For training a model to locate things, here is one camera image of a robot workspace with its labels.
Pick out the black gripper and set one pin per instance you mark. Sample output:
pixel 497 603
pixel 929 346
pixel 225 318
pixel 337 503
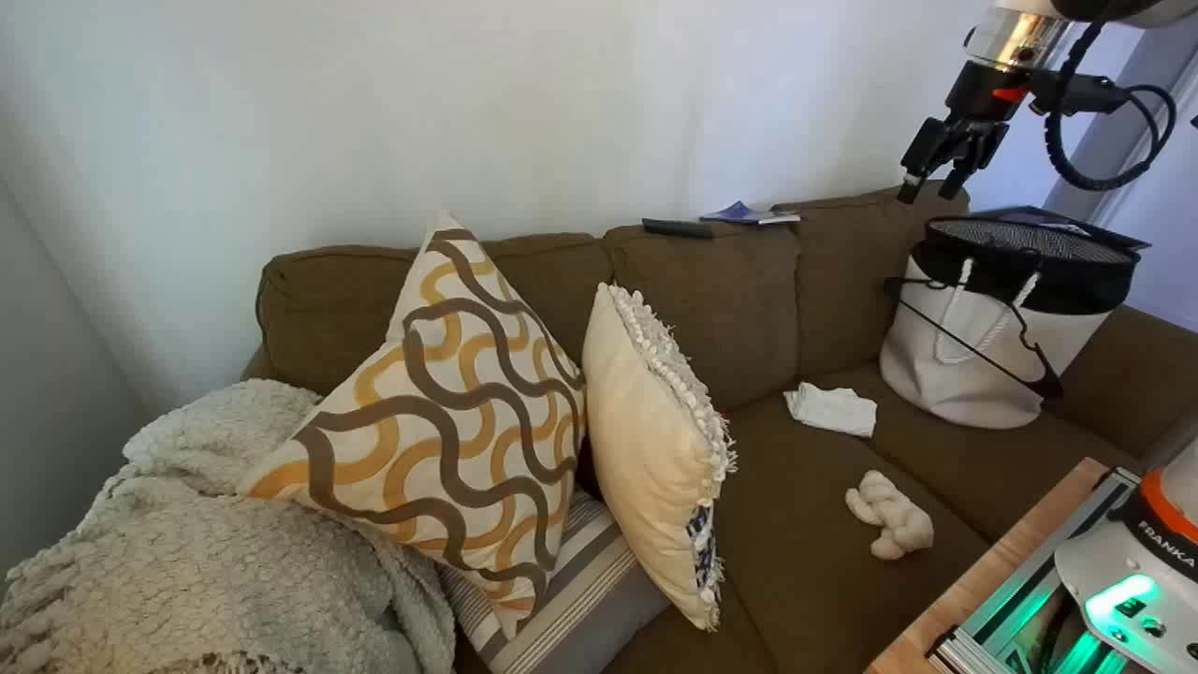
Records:
pixel 979 114

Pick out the cream teddy bear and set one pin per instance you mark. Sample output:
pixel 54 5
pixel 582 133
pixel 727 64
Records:
pixel 894 510

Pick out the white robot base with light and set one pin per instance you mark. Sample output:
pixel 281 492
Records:
pixel 1136 575

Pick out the brown fabric couch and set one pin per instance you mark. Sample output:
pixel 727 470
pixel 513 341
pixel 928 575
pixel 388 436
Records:
pixel 800 548

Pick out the white bag with black top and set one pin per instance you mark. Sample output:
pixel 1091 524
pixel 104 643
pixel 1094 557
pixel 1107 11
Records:
pixel 986 338

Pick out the black remote control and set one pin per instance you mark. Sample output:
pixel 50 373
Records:
pixel 680 231

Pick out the white crumpled cloth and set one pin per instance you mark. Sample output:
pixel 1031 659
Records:
pixel 828 408

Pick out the wooden table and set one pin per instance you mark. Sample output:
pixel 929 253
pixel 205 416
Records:
pixel 999 563

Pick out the cream fringed pillow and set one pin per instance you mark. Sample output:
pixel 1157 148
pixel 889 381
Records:
pixel 651 460

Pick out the wavy brown patterned pillow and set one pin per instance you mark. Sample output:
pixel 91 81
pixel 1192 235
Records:
pixel 435 424

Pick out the grey striped cushion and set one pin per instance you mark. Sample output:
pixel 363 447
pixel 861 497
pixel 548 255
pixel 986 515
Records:
pixel 563 602

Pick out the grey fuzzy blanket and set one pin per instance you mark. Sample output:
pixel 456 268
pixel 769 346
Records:
pixel 188 563

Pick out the aluminium frame rail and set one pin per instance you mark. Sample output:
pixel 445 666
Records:
pixel 1011 613

